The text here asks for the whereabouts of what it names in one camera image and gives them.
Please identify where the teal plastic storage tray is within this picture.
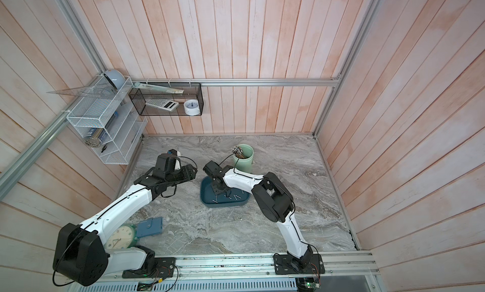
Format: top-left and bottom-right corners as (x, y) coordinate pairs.
(200, 177), (251, 208)

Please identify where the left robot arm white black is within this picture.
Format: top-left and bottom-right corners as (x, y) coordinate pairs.
(53, 164), (197, 286)

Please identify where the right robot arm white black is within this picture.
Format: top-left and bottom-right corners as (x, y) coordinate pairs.
(203, 161), (313, 265)

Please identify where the mint green pencil cup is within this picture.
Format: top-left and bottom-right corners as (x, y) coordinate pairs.
(232, 144), (254, 173)

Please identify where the pencils bundle in cup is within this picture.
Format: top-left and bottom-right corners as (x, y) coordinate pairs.
(232, 146), (247, 159)

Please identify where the green alarm clock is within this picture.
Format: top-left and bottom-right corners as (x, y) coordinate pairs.
(104, 224), (139, 250)

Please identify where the white tape roll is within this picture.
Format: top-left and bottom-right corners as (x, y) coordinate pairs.
(184, 100), (201, 116)

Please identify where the rolled silver brush bundle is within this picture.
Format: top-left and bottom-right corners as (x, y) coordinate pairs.
(84, 128), (107, 148)

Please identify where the white calculator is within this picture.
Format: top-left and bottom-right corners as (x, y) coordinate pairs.
(146, 99), (179, 112)

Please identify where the clear green ruler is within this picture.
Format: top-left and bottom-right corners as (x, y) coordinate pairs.
(133, 82), (184, 94)

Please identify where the clear triangle ruler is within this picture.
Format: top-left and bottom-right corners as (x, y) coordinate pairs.
(48, 84), (116, 99)

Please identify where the light blue round speaker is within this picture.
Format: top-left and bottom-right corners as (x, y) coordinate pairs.
(103, 69), (126, 90)

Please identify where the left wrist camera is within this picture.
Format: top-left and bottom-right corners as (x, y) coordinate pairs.
(153, 149), (181, 178)

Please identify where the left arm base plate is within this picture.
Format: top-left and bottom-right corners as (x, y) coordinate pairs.
(122, 257), (176, 279)

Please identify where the black wire mesh basket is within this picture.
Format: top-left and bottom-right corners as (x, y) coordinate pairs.
(129, 82), (205, 116)

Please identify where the white wire mesh shelf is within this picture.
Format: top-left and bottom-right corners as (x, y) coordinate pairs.
(67, 76), (147, 165)

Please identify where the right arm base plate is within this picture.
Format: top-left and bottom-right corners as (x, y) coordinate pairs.
(273, 254), (325, 275)

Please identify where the aluminium front rail frame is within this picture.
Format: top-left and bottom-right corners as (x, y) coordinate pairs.
(67, 251), (386, 291)

